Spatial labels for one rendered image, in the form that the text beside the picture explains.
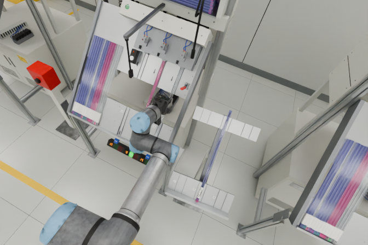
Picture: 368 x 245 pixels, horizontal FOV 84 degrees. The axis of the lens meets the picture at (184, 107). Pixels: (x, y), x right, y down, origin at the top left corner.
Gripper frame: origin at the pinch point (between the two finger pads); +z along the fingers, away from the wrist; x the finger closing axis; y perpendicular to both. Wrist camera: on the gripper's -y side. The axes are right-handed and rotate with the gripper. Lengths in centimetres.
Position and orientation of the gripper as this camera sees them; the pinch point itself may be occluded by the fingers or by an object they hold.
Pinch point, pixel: (168, 103)
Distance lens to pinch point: 113.5
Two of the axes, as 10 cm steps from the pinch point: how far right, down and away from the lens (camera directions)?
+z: 3.0, -3.1, 9.0
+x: -9.0, -4.0, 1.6
